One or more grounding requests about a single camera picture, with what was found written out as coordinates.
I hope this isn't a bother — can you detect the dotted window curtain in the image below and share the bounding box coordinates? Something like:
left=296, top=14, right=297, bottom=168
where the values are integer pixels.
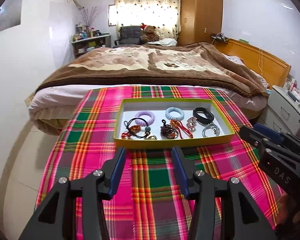
left=115, top=0, right=181, bottom=40

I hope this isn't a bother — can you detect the purple spiral hair tie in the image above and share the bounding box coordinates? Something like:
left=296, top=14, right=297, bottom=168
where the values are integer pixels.
left=134, top=110, right=156, bottom=126

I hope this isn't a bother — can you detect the bed with white sheet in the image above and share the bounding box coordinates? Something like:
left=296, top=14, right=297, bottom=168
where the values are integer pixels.
left=27, top=42, right=271, bottom=137

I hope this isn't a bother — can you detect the red gold cord ornament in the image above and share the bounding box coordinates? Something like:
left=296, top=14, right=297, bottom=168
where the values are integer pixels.
left=170, top=119, right=193, bottom=139

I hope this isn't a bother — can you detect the wooden wardrobe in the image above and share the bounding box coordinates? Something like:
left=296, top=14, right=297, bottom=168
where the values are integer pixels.
left=178, top=0, right=223, bottom=46

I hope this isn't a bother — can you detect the dried branch bouquet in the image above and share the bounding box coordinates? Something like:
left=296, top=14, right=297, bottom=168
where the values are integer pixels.
left=80, top=6, right=102, bottom=28

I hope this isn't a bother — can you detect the grey ring bangle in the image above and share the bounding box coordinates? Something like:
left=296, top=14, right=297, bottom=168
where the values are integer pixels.
left=202, top=123, right=221, bottom=138

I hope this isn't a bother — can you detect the teddy bear with santa hat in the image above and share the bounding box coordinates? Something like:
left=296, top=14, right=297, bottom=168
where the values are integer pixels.
left=141, top=23, right=160, bottom=43

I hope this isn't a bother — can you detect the black wristband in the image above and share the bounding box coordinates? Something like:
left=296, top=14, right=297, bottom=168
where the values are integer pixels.
left=193, top=107, right=215, bottom=125

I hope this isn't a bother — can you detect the brown fleece blanket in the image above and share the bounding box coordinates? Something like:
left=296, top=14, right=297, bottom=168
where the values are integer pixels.
left=37, top=42, right=269, bottom=98

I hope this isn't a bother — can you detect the white pillow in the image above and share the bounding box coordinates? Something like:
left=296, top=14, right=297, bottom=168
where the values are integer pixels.
left=147, top=38, right=178, bottom=47

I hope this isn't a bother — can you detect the yellow-green shallow box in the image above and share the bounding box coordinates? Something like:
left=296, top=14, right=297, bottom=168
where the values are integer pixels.
left=114, top=98, right=235, bottom=150

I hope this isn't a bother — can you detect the pink crystal chain bracelet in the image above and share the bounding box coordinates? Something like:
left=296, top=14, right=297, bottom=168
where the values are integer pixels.
left=186, top=116, right=198, bottom=132

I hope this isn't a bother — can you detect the black cord with teal bead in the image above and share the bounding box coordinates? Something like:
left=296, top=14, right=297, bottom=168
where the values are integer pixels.
left=123, top=117, right=158, bottom=140

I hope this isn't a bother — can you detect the cluttered desk shelf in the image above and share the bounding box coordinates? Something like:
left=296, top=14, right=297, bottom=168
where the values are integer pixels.
left=71, top=34, right=111, bottom=58

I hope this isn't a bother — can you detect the wooden headboard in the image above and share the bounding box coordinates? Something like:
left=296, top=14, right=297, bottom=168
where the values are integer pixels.
left=214, top=38, right=291, bottom=88

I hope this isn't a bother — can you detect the grey wall poster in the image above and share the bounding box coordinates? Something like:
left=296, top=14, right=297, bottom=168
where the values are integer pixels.
left=0, top=0, right=23, bottom=32

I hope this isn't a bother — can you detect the grey bedside cabinet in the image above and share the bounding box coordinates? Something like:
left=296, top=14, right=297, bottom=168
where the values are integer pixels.
left=258, top=86, right=300, bottom=135

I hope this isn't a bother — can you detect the light blue spiral hair tie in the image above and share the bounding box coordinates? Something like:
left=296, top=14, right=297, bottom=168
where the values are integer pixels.
left=165, top=106, right=185, bottom=121

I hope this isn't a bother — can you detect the black office chair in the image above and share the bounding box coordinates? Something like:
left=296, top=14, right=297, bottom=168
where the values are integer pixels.
left=114, top=25, right=142, bottom=47

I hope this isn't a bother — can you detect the red knotted cord bracelet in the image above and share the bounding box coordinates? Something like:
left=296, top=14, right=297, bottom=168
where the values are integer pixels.
left=120, top=125, right=141, bottom=140

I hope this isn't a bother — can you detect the dark beaded bracelet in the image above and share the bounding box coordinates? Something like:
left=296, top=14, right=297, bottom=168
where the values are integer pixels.
left=160, top=119, right=178, bottom=139

